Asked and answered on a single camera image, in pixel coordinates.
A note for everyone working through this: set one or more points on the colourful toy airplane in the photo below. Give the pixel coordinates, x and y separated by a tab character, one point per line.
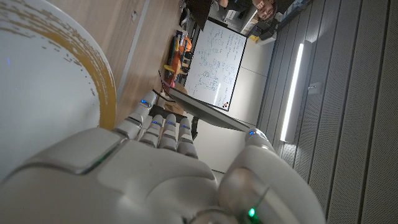
174	60

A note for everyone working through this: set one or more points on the long ceiling light strip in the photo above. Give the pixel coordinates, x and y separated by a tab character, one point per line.
293	93

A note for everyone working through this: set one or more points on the orange toy basketball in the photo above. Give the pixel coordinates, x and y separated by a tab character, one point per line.
186	44

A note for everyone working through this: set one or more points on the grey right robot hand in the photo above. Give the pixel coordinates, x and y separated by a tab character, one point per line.
149	183

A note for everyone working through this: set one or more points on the black computer monitor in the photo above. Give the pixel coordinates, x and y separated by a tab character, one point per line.
205	110

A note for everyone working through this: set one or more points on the white paper plate gold rim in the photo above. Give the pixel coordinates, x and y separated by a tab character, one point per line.
46	93

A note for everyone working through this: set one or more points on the whiteboard with black frame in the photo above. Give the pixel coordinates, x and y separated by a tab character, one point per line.
214	59

